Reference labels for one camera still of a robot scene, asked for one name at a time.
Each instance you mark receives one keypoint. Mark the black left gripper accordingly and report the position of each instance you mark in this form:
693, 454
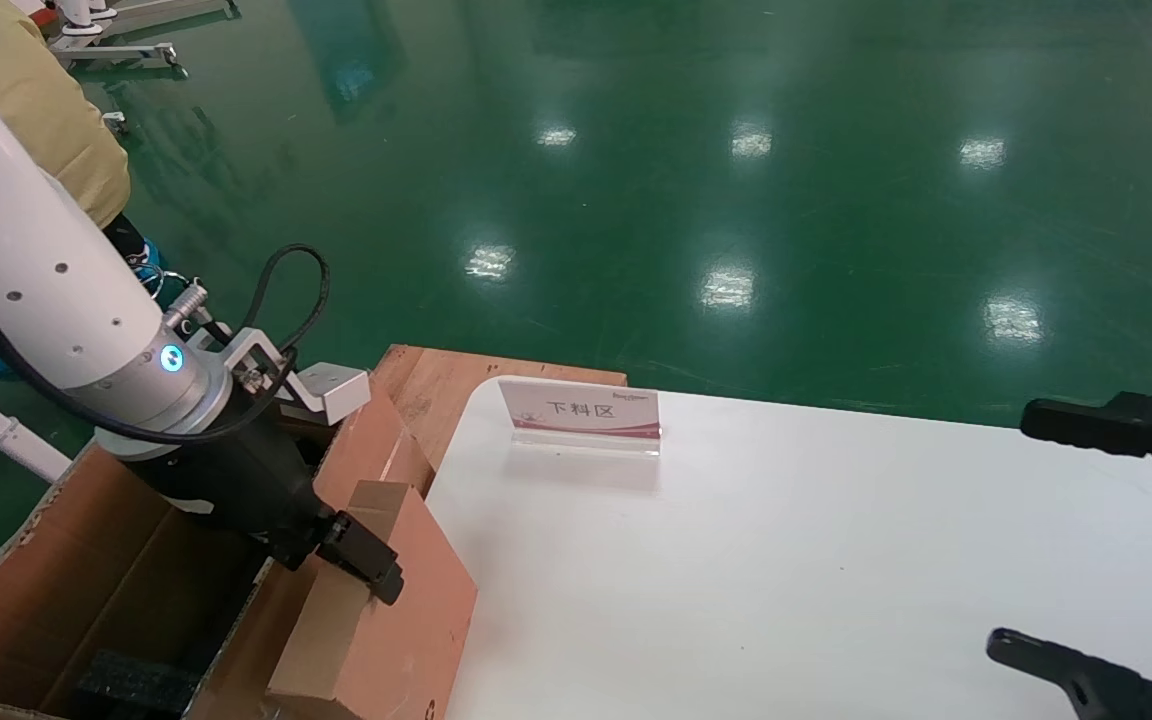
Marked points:
236, 480

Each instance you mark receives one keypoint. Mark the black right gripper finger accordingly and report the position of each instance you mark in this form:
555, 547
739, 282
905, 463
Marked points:
1136, 425
1096, 685

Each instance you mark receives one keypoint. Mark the small cardboard box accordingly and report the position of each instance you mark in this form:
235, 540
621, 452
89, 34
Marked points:
416, 620

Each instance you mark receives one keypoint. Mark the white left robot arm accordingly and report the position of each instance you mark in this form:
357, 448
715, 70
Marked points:
36, 260

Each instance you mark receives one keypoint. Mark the large cardboard box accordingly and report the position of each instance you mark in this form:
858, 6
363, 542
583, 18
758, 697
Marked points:
56, 560

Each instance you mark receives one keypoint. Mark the black foam block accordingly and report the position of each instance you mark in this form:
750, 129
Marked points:
136, 685

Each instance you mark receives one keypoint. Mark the acrylic sign with Chinese text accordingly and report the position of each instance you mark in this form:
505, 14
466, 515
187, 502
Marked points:
586, 410

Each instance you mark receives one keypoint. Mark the white wheeled stand base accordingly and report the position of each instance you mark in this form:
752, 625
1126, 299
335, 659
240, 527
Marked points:
126, 50

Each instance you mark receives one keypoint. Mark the person in yellow jacket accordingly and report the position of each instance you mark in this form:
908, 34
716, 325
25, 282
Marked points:
46, 90

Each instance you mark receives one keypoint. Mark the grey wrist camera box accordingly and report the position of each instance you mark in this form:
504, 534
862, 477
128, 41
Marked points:
336, 390

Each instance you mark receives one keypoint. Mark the silver camera mount bracket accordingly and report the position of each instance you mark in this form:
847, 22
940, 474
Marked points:
256, 355

